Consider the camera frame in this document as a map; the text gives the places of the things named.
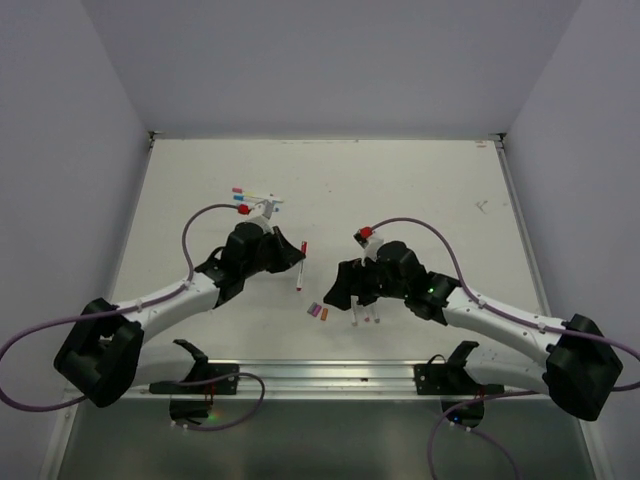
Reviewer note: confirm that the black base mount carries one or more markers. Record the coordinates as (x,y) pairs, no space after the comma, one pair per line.
(448,378)
(203,378)

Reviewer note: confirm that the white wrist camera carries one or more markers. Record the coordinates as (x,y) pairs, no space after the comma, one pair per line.
(370,242)
(260,214)

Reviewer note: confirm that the red capped white pen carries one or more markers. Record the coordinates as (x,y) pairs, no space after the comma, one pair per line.
(300,276)

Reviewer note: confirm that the orange white pen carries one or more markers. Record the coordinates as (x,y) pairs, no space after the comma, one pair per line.
(354,312)

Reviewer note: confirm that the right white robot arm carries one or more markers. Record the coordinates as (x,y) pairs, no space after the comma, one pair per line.
(565,360)

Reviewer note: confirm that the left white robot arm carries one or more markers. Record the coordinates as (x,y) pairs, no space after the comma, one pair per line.
(101,354)

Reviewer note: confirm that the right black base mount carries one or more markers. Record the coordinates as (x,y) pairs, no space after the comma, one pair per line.
(448,378)

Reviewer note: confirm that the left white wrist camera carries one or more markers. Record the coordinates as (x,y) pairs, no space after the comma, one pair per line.
(260,214)

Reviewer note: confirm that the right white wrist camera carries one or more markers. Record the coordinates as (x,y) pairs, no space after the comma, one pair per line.
(370,242)

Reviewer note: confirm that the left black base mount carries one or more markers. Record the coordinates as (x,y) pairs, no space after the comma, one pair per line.
(203,378)

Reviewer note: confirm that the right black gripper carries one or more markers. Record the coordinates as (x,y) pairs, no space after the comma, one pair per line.
(347,282)

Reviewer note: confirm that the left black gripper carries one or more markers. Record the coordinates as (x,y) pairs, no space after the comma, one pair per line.
(286,254)

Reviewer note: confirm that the blue capped white pen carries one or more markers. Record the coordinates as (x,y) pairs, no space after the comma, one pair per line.
(250,200)

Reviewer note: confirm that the aluminium mounting rail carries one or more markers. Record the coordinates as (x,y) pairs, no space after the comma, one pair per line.
(371,378)

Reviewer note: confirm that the pink capped white pen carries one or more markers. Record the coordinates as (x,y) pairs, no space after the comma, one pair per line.
(238,191)

